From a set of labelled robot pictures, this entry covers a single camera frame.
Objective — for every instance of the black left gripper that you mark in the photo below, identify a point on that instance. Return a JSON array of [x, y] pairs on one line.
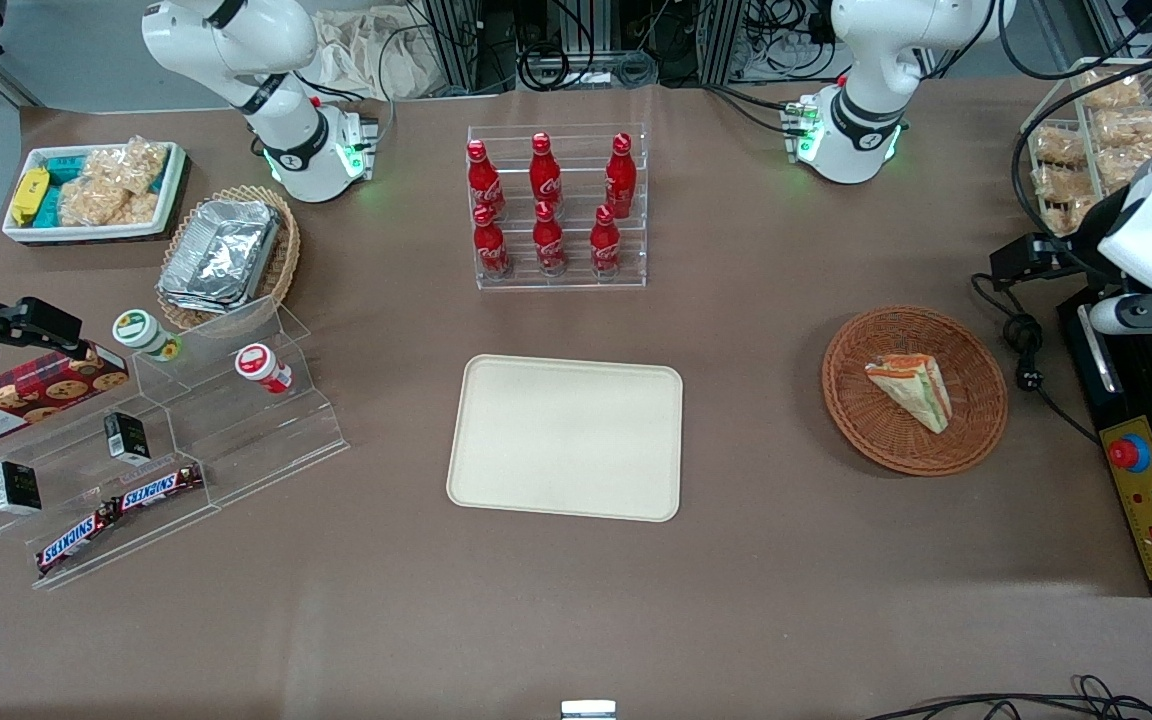
[[1079, 243]]

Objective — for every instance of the triangle sandwich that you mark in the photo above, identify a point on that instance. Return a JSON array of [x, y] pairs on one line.
[[911, 390]]

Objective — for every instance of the white Franka left arm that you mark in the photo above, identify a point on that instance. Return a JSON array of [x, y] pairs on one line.
[[866, 80]]

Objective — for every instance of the white Franka right arm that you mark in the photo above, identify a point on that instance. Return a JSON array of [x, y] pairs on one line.
[[276, 60]]

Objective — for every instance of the round brown wicker basket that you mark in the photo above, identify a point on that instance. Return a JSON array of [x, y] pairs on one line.
[[856, 400]]

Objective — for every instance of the oval light wicker basket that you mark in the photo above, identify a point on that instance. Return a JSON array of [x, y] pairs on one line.
[[281, 260]]

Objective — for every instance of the beige plastic serving tray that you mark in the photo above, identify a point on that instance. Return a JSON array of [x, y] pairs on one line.
[[566, 440]]

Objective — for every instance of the rice cracker snack bag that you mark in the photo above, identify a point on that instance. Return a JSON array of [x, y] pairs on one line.
[[1111, 92], [1131, 165], [1131, 125], [96, 205], [1061, 185], [131, 160], [1071, 215], [1061, 148]]

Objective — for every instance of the red Walkers cookie box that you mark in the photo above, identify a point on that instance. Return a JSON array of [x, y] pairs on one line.
[[26, 395]]

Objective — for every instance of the green lid white jar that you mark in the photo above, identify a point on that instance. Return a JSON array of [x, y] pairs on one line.
[[136, 328]]

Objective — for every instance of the white rectangular plastic bin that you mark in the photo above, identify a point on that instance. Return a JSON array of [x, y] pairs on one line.
[[86, 232]]

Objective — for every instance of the teal snack pack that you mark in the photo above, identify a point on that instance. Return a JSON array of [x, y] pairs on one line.
[[48, 208], [64, 165]]

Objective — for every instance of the yellow snack pack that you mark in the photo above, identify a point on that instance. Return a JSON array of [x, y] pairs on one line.
[[29, 195]]

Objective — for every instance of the small black white box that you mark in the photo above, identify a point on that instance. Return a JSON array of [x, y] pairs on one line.
[[126, 437], [16, 487]]

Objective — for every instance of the black heating machine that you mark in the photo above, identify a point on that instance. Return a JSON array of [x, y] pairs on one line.
[[1086, 400]]

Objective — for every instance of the stacked aluminium foil containers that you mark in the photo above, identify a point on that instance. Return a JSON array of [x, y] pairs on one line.
[[221, 255]]

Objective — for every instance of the Snickers chocolate bar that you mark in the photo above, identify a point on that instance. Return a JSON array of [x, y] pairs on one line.
[[76, 540], [158, 487]]

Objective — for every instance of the red lid white jar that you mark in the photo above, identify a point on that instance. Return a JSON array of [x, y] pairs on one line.
[[256, 362]]

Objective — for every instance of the red emergency stop button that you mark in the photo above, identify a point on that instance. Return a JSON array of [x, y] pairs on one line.
[[1128, 453]]

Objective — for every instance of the clear acrylic stepped stand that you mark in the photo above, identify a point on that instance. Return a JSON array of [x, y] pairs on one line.
[[266, 440]]

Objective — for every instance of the beige crumpled cloth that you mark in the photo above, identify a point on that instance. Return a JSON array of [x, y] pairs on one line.
[[366, 55]]

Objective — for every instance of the red cola bottle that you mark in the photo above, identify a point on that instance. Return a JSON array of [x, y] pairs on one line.
[[545, 172], [484, 180], [549, 240], [491, 245], [605, 243], [621, 175]]

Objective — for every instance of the clear acrylic bottle rack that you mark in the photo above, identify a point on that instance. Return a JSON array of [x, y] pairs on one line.
[[576, 283]]

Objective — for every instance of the aluminium frame post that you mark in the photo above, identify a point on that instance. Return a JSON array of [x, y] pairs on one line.
[[723, 40], [463, 45]]

